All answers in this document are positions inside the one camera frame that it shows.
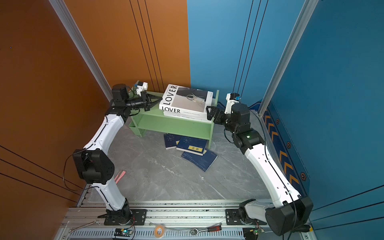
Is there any white book with brown pattern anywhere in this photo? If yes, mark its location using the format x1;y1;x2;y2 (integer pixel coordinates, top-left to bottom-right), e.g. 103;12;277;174
163;112;212;123

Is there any white LOVER book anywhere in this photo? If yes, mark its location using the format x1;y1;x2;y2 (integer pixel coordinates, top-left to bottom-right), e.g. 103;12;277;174
159;84;214;119

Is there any small circuit board right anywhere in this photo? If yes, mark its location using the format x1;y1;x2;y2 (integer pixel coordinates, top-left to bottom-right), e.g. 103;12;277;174
243;228;261;240

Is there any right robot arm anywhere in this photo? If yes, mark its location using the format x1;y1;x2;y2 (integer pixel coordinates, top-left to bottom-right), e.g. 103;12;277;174
206;103;313;236

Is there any blue book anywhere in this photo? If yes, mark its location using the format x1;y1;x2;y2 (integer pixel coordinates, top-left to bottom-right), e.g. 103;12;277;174
164;134;182;150
176;136;208;156
182;150;218;172

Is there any silver wrench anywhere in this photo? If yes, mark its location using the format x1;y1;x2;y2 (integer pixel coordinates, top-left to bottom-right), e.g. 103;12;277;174
69;220;100;234

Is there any small circuit board left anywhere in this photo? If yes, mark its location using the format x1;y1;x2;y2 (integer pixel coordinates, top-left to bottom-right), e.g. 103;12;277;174
113;228;135;240

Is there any green two-tier shelf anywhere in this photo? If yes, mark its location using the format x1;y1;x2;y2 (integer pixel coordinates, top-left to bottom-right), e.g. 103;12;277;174
129;92;218;148

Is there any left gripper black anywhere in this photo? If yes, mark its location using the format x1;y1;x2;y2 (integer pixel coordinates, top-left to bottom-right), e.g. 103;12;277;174
125;93;162;113

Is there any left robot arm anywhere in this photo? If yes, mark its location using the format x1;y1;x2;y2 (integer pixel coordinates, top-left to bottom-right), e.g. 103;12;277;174
72;82;162;225

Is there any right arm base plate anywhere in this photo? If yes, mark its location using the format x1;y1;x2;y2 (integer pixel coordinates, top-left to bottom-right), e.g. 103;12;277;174
225;208;267;226

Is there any ratchet with red handle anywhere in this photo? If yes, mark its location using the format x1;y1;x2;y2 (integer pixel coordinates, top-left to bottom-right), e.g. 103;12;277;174
190;225;222;236

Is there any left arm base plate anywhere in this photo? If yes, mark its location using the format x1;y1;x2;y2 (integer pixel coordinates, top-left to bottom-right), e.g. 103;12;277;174
104;209;147;226

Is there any tape roll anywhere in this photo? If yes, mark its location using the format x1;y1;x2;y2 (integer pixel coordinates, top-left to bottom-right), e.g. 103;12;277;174
154;225;166;239

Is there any yellow black screwdriver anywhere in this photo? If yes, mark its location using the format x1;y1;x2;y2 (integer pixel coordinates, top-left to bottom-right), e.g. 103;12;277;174
294;224;312;233

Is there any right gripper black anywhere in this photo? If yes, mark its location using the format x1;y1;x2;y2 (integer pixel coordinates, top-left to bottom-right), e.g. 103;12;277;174
206;105;239;136

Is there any small circuit board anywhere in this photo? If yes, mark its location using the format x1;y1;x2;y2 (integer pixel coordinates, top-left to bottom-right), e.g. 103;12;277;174
113;228;135;240
243;228;261;240

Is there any pink strip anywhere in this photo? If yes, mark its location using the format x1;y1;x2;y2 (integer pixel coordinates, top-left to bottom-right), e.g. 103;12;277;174
114;170;126;184

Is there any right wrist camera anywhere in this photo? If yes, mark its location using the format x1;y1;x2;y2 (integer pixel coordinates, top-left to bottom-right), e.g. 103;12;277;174
225;93;240;114

